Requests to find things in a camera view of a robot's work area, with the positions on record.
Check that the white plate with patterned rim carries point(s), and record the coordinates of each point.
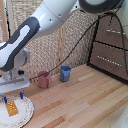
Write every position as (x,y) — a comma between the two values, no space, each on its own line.
(23,113)

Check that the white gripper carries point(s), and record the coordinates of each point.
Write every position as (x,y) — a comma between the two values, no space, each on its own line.
(13,84)

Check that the blue cup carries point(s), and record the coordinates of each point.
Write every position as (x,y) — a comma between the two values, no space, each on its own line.
(65,74)

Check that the dark wooden drawer cabinet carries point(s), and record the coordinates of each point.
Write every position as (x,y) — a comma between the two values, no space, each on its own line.
(111,50)

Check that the pink mug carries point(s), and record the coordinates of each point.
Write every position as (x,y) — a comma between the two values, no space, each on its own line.
(43,80)

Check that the wicker folding screen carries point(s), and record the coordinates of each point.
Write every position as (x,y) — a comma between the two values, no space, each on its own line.
(66,43)

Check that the orange toast slice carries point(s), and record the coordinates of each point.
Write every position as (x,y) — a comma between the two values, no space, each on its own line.
(12,108)

